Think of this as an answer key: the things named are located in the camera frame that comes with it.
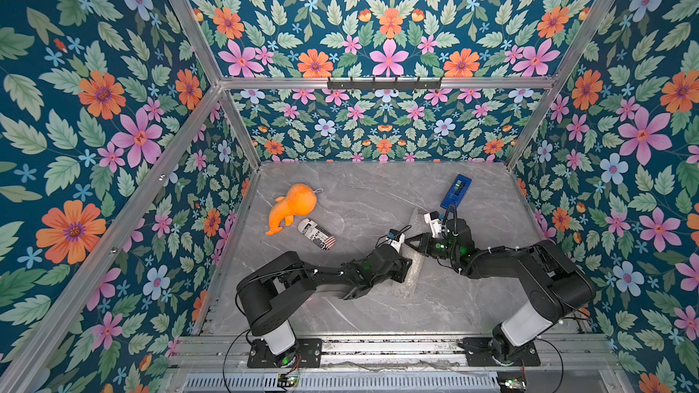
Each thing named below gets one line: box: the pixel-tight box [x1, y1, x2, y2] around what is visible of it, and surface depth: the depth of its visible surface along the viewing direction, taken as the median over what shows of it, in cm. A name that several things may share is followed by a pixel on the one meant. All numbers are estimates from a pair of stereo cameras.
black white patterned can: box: [297, 218, 336, 252], surface depth 96 cm
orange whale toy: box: [265, 183, 318, 236], surface depth 101 cm
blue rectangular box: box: [440, 173, 473, 210], surface depth 106 cm
